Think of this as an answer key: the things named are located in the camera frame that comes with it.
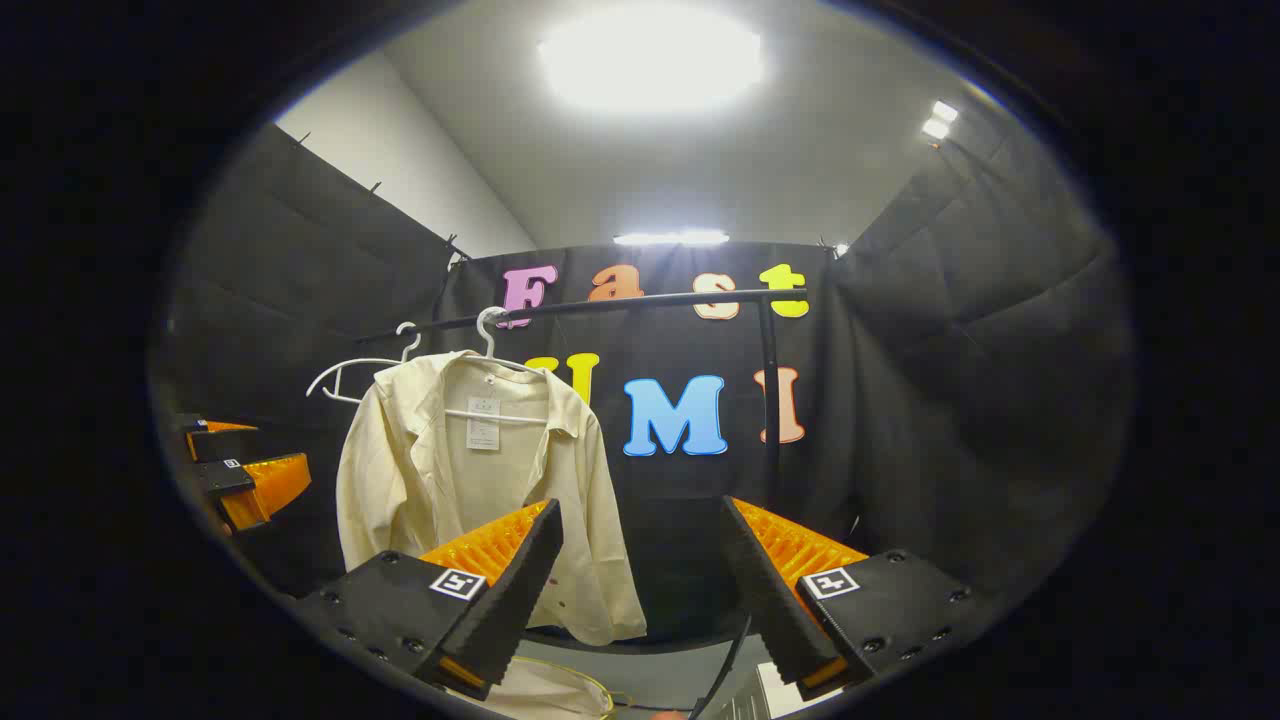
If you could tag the black metal clothes rack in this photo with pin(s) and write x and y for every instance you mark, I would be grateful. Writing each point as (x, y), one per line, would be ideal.
(640, 302)

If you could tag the large ceiling light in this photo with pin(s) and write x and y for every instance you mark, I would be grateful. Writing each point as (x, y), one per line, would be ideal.
(650, 60)

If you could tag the grey ribbed object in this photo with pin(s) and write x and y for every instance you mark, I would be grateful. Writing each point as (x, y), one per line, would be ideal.
(765, 695)

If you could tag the black backdrop cloth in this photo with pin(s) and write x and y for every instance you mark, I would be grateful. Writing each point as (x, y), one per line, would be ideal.
(950, 400)

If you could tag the white plastic hanger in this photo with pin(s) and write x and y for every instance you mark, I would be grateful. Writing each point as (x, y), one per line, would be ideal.
(488, 335)
(345, 368)

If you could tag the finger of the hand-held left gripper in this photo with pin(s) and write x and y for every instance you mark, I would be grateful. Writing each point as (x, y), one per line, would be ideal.
(225, 478)
(215, 445)

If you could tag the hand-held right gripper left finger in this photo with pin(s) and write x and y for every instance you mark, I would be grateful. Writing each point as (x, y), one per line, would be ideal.
(520, 590)

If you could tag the small ceiling spot light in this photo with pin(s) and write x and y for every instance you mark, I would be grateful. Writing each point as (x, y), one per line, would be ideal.
(938, 120)

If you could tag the cream shirt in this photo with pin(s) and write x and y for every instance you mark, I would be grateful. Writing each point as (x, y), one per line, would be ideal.
(400, 480)

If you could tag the white laundry hamper yellow rim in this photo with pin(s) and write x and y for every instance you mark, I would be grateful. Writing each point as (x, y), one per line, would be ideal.
(550, 690)

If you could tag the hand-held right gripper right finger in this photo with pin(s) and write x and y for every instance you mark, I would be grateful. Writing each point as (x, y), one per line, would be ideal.
(765, 590)

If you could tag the ceiling strip light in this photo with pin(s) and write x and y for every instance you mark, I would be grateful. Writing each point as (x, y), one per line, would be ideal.
(670, 238)

